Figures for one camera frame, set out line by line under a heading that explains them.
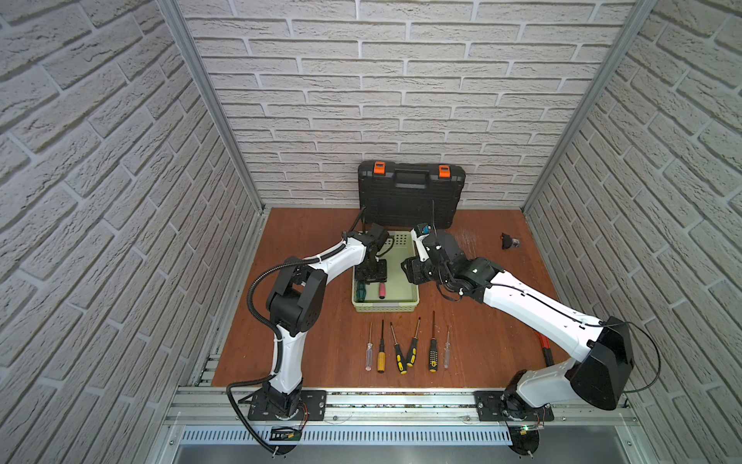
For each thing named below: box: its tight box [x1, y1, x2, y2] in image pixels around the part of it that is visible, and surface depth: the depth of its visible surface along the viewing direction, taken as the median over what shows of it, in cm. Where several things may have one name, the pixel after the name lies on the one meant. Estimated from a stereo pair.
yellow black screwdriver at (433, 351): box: [428, 310, 439, 375], surface depth 83 cm
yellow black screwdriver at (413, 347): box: [406, 317, 421, 368], surface depth 83 cm
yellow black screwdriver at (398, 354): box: [390, 321, 408, 376], surface depth 81 cm
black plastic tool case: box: [357, 160, 466, 231], surface depth 97 cm
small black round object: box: [500, 232, 520, 250], surface depth 110 cm
